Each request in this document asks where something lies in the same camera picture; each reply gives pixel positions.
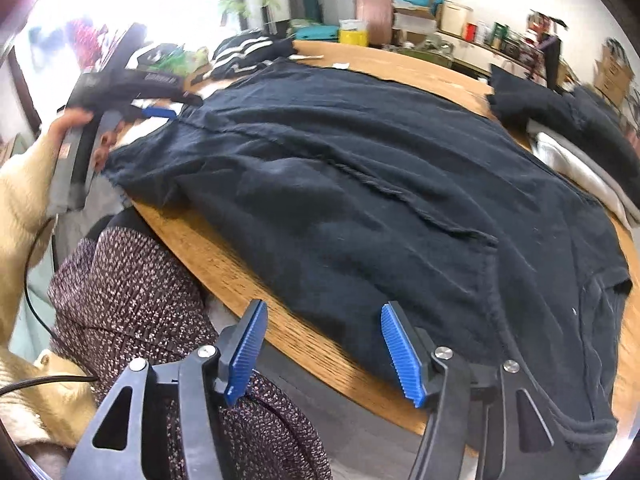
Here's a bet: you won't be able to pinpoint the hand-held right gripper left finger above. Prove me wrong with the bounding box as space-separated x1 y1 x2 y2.
64 299 269 480

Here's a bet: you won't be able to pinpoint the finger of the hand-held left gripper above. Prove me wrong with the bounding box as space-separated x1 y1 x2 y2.
162 85 204 109
131 104 179 122

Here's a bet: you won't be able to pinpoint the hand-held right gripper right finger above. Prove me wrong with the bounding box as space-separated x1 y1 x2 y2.
381 301 584 480

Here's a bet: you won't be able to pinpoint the dark navy T-shirt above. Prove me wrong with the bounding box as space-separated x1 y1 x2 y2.
102 56 633 453

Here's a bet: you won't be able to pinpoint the person's left forearm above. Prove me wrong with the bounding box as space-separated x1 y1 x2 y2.
0 132 68 356

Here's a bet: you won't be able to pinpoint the person's left hand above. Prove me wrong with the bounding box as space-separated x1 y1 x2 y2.
50 110 121 171

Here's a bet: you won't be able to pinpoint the red berry branches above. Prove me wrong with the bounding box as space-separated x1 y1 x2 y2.
70 17 108 68

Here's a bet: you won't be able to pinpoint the black white-striped garment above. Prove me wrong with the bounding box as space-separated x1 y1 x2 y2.
210 30 325 81

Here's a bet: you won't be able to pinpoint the person's speckled knit clothing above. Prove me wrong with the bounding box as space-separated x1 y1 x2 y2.
47 225 333 480

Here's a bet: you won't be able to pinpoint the teal plastic crate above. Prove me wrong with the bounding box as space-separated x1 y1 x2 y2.
292 24 341 41

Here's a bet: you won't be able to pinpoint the yellow bag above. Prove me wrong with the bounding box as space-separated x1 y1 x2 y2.
338 20 371 46

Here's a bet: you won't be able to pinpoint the pink suitcase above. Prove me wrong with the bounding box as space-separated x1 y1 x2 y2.
355 0 393 43

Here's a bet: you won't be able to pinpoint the person's cream knit sweater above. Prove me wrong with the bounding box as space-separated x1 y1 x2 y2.
0 347 98 451

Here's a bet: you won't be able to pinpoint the white foam box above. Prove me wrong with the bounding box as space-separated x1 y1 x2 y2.
394 10 438 31

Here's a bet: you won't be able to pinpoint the green cardboard box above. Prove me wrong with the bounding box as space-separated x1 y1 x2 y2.
400 42 453 63

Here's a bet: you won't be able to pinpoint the white folded garment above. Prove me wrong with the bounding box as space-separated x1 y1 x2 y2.
529 140 631 228

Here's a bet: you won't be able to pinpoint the grey folded garment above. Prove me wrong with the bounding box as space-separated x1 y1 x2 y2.
537 129 640 211

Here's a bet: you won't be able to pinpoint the white plastic storage bin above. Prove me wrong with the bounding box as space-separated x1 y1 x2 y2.
440 0 473 36

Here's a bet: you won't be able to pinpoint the low white cabinet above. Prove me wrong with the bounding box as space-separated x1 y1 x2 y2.
440 30 546 81

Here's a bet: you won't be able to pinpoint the black folding cart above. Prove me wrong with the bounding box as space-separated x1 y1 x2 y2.
527 10 571 91

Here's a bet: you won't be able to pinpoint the black cable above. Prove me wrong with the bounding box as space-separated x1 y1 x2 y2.
0 215 99 397

